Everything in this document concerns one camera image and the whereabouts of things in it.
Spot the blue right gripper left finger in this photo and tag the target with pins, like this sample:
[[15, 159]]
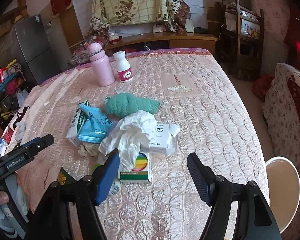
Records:
[[106, 178]]

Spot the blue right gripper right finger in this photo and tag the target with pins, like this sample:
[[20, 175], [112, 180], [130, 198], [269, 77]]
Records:
[[202, 177]]

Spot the beige paper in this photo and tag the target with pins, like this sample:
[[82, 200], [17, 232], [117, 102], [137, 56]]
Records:
[[87, 149]]

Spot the rainbow logo green box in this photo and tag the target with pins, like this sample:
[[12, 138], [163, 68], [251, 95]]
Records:
[[140, 173]]

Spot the white tissue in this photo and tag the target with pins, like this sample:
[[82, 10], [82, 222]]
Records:
[[128, 136]]

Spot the dark green snack wrapper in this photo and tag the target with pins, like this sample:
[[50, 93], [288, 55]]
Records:
[[65, 178]]

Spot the light blue plastic wrapper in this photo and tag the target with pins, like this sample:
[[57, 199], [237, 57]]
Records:
[[96, 126]]

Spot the white medicine tablets box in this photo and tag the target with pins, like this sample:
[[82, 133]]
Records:
[[164, 140]]

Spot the green white seeds box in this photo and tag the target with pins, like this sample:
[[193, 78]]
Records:
[[77, 121]]

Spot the cream round trash bin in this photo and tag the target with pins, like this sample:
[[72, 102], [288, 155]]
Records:
[[284, 190]]

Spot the left human hand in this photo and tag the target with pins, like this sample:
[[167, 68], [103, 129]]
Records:
[[0, 197]]

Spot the green knitted cloth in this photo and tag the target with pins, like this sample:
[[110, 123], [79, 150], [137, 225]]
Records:
[[124, 104]]

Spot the cluttered side shelf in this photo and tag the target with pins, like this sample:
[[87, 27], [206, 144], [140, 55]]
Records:
[[14, 88]]

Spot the white pill bottle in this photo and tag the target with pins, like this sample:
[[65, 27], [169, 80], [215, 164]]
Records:
[[123, 67]]

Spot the pink thermos bottle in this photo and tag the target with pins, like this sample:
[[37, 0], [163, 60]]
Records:
[[101, 65]]

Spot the grey refrigerator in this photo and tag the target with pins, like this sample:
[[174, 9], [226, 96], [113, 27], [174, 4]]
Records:
[[31, 49]]

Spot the wooden tv cabinet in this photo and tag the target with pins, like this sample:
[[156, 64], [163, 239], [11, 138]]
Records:
[[166, 39]]

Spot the wooden chair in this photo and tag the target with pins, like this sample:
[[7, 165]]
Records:
[[240, 41]]

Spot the floral cream cloth cover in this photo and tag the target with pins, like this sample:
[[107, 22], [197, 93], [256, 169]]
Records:
[[172, 13]]

